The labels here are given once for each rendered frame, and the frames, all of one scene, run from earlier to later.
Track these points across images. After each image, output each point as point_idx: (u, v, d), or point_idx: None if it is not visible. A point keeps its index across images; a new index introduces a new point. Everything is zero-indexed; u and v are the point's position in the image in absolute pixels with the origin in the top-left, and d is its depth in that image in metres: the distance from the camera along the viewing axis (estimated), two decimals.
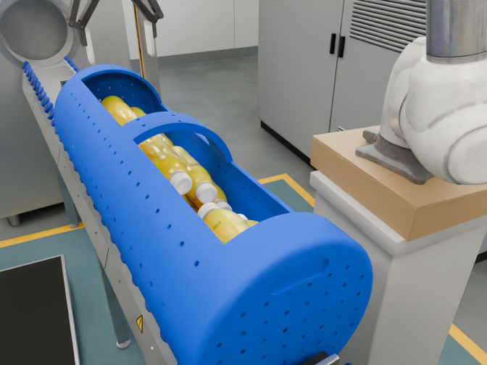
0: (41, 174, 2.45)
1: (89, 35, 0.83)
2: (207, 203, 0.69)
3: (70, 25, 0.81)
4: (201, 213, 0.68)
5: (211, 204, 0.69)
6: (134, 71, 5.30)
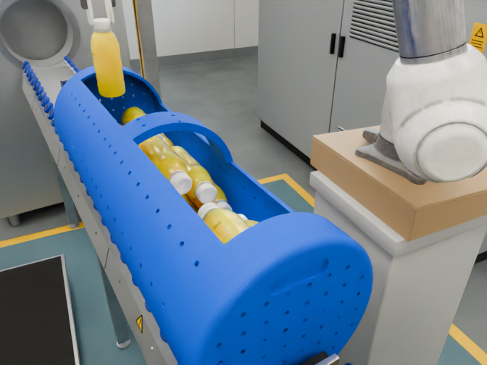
0: (41, 174, 2.45)
1: None
2: (207, 203, 0.69)
3: None
4: (201, 213, 0.68)
5: (211, 204, 0.69)
6: (134, 71, 5.30)
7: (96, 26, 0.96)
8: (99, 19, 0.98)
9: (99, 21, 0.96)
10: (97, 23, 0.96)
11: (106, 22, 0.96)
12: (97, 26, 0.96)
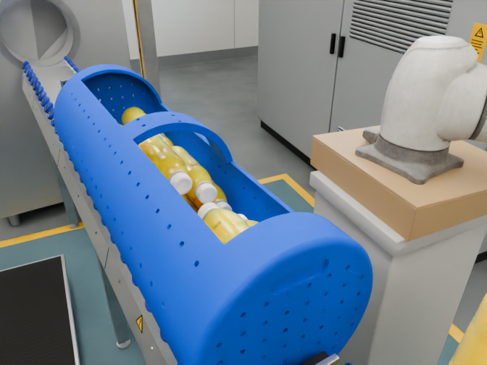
0: (41, 174, 2.45)
1: None
2: (207, 203, 0.69)
3: None
4: (201, 213, 0.68)
5: (211, 204, 0.69)
6: (134, 71, 5.30)
7: None
8: None
9: None
10: None
11: None
12: None
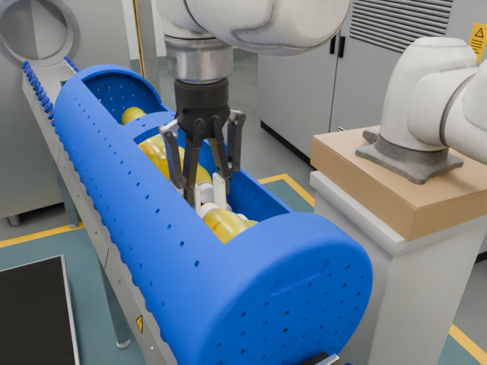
0: (41, 174, 2.45)
1: (199, 194, 0.65)
2: (206, 203, 0.69)
3: (180, 187, 0.63)
4: (201, 214, 0.68)
5: (210, 205, 0.69)
6: (134, 71, 5.30)
7: None
8: None
9: None
10: None
11: None
12: None
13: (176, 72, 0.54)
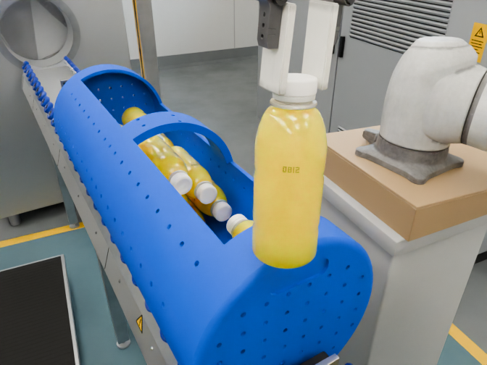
0: (41, 174, 2.45)
1: (293, 20, 0.32)
2: (309, 83, 0.35)
3: None
4: (286, 95, 0.35)
5: (311, 90, 0.35)
6: (134, 71, 5.30)
7: None
8: None
9: None
10: None
11: None
12: None
13: None
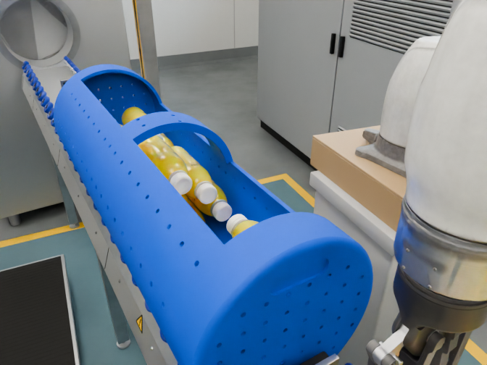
0: (41, 174, 2.45)
1: None
2: None
3: None
4: None
5: None
6: (134, 71, 5.30)
7: None
8: None
9: None
10: None
11: None
12: None
13: (435, 283, 0.30)
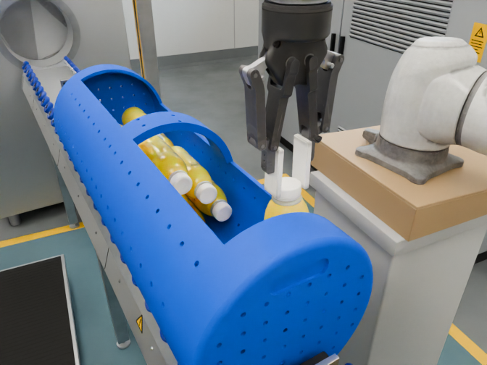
0: (41, 174, 2.45)
1: (282, 158, 0.52)
2: None
3: (261, 148, 0.50)
4: None
5: None
6: (134, 71, 5.30)
7: None
8: None
9: None
10: None
11: None
12: None
13: None
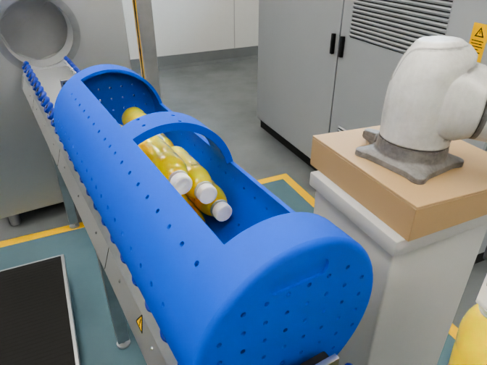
0: (41, 174, 2.45)
1: None
2: None
3: None
4: None
5: None
6: (134, 71, 5.30)
7: None
8: None
9: None
10: None
11: None
12: None
13: None
